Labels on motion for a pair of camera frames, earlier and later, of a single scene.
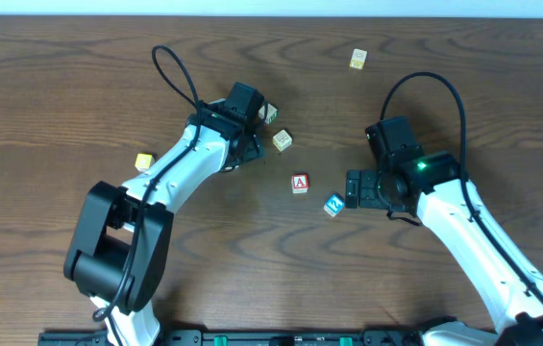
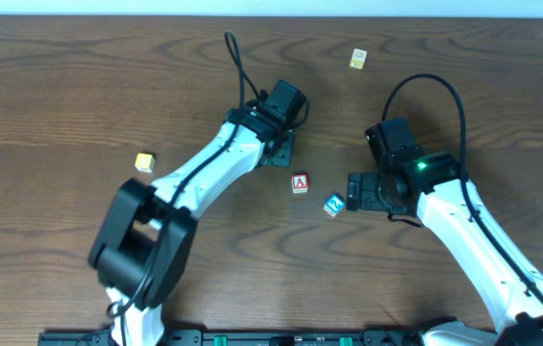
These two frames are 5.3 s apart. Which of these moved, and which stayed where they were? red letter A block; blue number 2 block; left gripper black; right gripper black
Moved: left gripper black
Stayed: right gripper black; blue number 2 block; red letter A block
